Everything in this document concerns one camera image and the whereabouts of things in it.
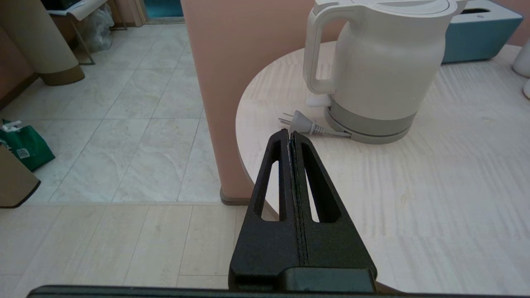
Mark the grey kettle power plug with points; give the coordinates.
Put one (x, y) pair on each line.
(302, 121)

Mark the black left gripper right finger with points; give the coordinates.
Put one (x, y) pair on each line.
(335, 244)

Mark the green shopping bag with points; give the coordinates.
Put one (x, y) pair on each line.
(27, 145)

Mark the clear plastic bag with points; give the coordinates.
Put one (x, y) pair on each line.
(99, 31)

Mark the blue-grey tissue box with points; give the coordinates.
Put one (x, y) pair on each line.
(476, 37)

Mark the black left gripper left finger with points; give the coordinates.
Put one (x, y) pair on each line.
(265, 248)

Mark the white metal-legged stool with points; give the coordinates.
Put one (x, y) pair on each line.
(80, 8)

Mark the black box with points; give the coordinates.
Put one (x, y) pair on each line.
(62, 3)

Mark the white electric kettle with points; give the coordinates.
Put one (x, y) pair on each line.
(385, 70)

